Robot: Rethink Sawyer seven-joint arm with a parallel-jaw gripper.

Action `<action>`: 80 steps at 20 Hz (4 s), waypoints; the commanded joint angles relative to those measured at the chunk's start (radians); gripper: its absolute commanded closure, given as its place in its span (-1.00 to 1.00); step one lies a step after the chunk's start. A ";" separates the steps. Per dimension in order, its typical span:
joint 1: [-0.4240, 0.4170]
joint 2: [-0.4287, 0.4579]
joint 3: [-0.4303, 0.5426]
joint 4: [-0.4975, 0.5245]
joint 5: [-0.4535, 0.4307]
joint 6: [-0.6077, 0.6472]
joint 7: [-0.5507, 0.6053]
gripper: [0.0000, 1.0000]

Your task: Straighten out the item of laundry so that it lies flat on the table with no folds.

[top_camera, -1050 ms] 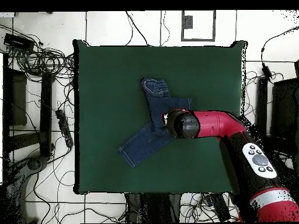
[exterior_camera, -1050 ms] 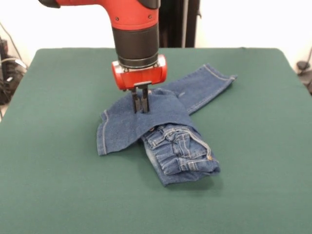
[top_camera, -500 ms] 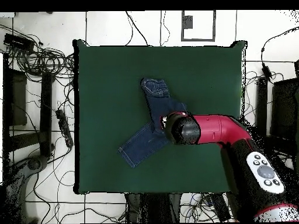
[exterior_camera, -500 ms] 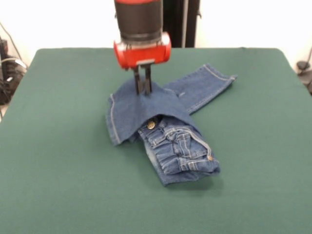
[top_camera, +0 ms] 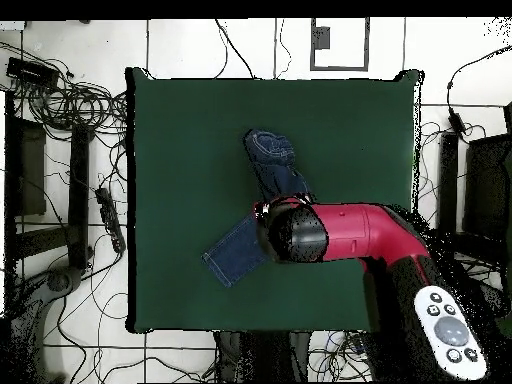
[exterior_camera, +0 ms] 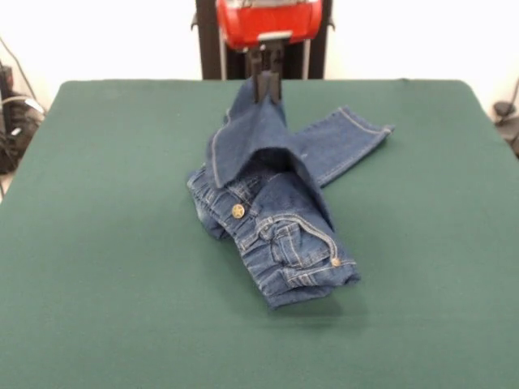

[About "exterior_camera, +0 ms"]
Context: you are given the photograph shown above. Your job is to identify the dark green table cloth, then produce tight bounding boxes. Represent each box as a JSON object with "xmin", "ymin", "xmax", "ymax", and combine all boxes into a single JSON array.
[{"xmin": 0, "ymin": 79, "xmax": 519, "ymax": 389}]

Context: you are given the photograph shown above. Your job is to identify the black floor plug with cables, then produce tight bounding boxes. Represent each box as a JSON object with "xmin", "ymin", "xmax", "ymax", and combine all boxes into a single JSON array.
[{"xmin": 492, "ymin": 100, "xmax": 519, "ymax": 160}]

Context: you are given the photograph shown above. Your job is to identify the black equipment pile with cables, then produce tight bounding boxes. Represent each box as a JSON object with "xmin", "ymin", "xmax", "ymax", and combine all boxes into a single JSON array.
[{"xmin": 0, "ymin": 62, "xmax": 46, "ymax": 175}]

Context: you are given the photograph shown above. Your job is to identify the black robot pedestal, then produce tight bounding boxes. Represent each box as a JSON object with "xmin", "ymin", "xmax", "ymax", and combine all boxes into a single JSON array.
[{"xmin": 188, "ymin": 0, "xmax": 337, "ymax": 81}]

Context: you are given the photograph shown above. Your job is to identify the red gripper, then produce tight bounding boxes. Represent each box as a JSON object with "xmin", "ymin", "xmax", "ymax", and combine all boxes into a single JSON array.
[{"xmin": 217, "ymin": 0, "xmax": 324, "ymax": 102}]

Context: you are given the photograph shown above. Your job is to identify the blue denim jeans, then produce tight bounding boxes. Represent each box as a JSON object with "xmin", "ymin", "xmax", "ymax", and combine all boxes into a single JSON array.
[{"xmin": 186, "ymin": 79, "xmax": 397, "ymax": 312}]

